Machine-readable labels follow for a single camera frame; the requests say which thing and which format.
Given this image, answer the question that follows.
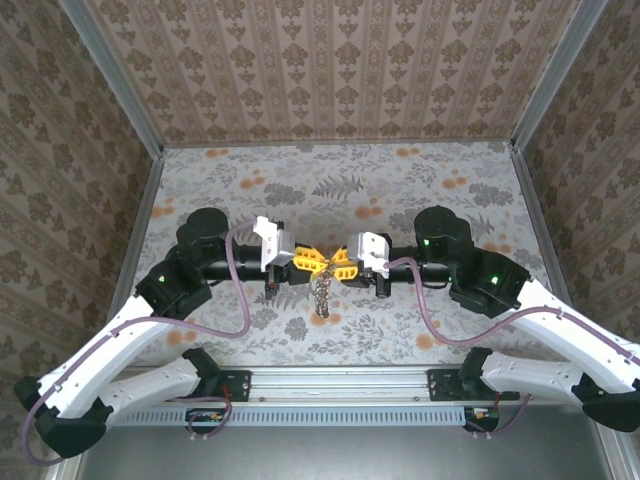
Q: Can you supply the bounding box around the aluminium right side rail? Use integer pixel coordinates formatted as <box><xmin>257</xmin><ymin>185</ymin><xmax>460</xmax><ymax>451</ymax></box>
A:
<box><xmin>508</xmin><ymin>142</ymin><xmax>572</xmax><ymax>307</ymax></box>

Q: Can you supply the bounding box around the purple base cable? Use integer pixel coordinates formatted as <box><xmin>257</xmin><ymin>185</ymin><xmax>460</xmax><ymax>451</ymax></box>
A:
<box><xmin>464</xmin><ymin>392</ymin><xmax>532</xmax><ymax>437</ymax></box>
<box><xmin>183</xmin><ymin>391</ymin><xmax>235</xmax><ymax>442</ymax></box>

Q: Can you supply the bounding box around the white slotted cable duct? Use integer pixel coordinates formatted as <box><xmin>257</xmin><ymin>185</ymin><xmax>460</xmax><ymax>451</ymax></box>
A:
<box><xmin>114</xmin><ymin>403</ymin><xmax>474</xmax><ymax>428</ymax></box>

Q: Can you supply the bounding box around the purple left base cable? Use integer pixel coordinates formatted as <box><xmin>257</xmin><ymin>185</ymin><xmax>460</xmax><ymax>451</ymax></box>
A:
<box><xmin>183</xmin><ymin>391</ymin><xmax>235</xmax><ymax>442</ymax></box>

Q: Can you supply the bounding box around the aluminium left side rail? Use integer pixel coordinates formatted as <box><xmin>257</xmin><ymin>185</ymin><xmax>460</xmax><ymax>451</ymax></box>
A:
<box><xmin>107</xmin><ymin>149</ymin><xmax>166</xmax><ymax>321</ymax></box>

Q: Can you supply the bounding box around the controller board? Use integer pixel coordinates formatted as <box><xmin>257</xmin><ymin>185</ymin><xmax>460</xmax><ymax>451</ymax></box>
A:
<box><xmin>186</xmin><ymin>407</ymin><xmax>226</xmax><ymax>434</ymax></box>
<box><xmin>463</xmin><ymin>406</ymin><xmax>501</xmax><ymax>432</ymax></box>

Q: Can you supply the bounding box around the aluminium left frame post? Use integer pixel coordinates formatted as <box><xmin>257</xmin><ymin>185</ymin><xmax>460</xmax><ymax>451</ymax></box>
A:
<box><xmin>57</xmin><ymin>0</ymin><xmax>166</xmax><ymax>159</ymax></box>

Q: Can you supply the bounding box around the grey metal panel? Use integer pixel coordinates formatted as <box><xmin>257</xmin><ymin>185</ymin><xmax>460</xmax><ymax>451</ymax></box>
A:
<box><xmin>59</xmin><ymin>424</ymin><xmax>631</xmax><ymax>480</ymax></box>

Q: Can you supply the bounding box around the metal keyring with keys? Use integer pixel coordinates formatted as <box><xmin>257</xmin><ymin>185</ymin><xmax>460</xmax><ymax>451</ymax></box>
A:
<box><xmin>310</xmin><ymin>267</ymin><xmax>335</xmax><ymax>320</ymax></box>

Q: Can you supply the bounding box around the black left mount plate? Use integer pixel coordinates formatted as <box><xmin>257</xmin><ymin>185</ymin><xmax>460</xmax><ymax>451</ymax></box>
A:
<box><xmin>169</xmin><ymin>368</ymin><xmax>251</xmax><ymax>404</ymax></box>

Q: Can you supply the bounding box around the black mount plate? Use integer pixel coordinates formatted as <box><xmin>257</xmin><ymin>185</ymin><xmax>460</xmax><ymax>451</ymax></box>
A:
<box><xmin>169</xmin><ymin>368</ymin><xmax>251</xmax><ymax>404</ymax></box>
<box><xmin>427</xmin><ymin>368</ymin><xmax>521</xmax><ymax>403</ymax></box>

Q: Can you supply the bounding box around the black right mount plate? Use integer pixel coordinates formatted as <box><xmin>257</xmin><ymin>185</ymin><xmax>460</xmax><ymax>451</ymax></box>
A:
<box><xmin>427</xmin><ymin>368</ymin><xmax>521</xmax><ymax>403</ymax></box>

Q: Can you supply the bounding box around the aluminium frame post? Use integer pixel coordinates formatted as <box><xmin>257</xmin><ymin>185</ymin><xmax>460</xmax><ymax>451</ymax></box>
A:
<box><xmin>509</xmin><ymin>0</ymin><xmax>609</xmax><ymax>151</ymax></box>
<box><xmin>57</xmin><ymin>0</ymin><xmax>166</xmax><ymax>159</ymax></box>

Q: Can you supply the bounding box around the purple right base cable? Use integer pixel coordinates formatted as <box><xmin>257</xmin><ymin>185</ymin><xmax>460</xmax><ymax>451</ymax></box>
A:
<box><xmin>464</xmin><ymin>392</ymin><xmax>532</xmax><ymax>437</ymax></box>

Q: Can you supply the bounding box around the left controller board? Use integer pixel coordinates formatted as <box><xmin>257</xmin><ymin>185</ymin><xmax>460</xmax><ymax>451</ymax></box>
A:
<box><xmin>186</xmin><ymin>407</ymin><xmax>226</xmax><ymax>434</ymax></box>

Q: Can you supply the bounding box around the floral patterned table cover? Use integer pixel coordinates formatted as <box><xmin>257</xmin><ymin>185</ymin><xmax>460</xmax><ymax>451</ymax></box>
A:
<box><xmin>130</xmin><ymin>141</ymin><xmax>575</xmax><ymax>369</ymax></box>

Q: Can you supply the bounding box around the aluminium right frame post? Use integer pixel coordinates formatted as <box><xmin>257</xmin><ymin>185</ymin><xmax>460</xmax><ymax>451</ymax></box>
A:
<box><xmin>509</xmin><ymin>0</ymin><xmax>609</xmax><ymax>151</ymax></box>

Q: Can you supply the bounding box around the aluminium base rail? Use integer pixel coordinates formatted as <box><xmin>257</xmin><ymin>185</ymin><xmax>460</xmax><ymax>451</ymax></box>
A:
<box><xmin>219</xmin><ymin>366</ymin><xmax>431</xmax><ymax>403</ymax></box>

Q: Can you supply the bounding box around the right controller board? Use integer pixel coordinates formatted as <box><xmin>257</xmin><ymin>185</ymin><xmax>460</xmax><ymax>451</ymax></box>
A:
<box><xmin>463</xmin><ymin>406</ymin><xmax>501</xmax><ymax>432</ymax></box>

